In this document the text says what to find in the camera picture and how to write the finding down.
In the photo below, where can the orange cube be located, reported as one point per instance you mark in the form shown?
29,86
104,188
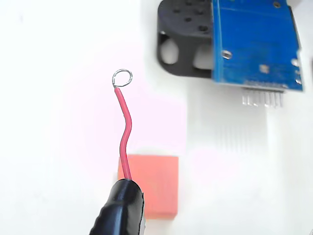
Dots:
159,186

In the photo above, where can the blue circuit board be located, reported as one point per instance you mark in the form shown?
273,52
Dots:
254,36

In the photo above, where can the black plastic board bracket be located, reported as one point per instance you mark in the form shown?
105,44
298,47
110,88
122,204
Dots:
185,29

